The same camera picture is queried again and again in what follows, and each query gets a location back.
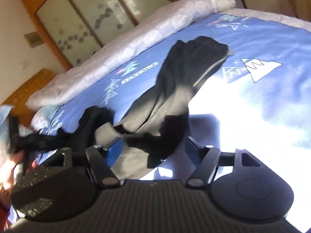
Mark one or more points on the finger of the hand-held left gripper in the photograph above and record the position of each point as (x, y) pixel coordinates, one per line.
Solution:
(15, 131)

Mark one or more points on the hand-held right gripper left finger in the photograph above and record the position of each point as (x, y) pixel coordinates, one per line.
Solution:
(114, 150)

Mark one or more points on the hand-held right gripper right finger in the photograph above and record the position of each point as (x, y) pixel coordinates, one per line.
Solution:
(192, 149)

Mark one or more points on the black pants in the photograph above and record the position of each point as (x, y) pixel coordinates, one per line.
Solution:
(175, 77)

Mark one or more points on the person's left hand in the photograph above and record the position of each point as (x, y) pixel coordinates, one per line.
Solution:
(9, 165)

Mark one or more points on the pale blue pillow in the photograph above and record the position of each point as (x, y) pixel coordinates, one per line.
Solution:
(3, 116)

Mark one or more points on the wooden headboard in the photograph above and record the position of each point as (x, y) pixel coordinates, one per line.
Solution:
(29, 85)

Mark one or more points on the white patterned quilt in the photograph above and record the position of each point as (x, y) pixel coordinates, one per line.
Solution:
(145, 36)

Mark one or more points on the wooden wardrobe with glass doors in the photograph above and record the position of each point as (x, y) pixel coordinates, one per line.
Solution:
(73, 21)

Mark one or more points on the blue printed bed sheet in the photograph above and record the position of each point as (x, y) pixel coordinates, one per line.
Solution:
(267, 41)

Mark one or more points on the wall switch panel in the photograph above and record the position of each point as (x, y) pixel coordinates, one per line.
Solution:
(32, 39)

